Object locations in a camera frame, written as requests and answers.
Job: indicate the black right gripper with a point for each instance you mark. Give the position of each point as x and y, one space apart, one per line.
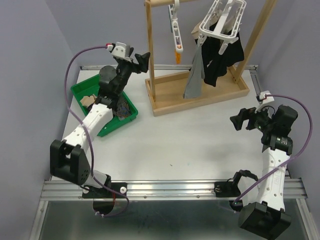
243 114

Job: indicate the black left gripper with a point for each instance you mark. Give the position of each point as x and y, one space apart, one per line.
143 61

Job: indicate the wooden clothes rack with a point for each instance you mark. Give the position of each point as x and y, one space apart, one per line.
166 92

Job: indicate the blue striped underwear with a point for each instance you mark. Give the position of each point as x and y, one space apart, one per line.
122 110

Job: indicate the grey underwear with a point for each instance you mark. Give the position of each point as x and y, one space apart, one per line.
193 88

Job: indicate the black underwear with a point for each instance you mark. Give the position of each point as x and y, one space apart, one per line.
214 64

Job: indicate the beige underwear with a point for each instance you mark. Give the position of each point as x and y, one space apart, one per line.
88 101

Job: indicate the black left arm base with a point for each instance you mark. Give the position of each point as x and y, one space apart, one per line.
92 190

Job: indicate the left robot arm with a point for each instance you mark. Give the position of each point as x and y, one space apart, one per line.
68 160

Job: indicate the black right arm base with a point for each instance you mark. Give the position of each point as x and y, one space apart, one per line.
229 188

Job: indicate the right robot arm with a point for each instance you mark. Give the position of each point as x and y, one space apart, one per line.
261 203

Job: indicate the white straight clip hanger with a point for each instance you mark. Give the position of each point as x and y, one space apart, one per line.
175 29

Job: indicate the white rectangular clip hanger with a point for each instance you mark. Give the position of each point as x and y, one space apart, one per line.
222 24

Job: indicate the orange clothes peg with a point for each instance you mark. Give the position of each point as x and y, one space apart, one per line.
177 58

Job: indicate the green plastic tray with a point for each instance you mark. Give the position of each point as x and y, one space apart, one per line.
89 87

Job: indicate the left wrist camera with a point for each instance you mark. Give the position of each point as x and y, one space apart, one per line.
120 50

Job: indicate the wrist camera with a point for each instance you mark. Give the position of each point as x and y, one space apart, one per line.
120 50
264 98

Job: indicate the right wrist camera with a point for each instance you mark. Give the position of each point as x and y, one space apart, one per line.
264 98

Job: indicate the aluminium mounting rail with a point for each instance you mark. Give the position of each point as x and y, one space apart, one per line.
140 190

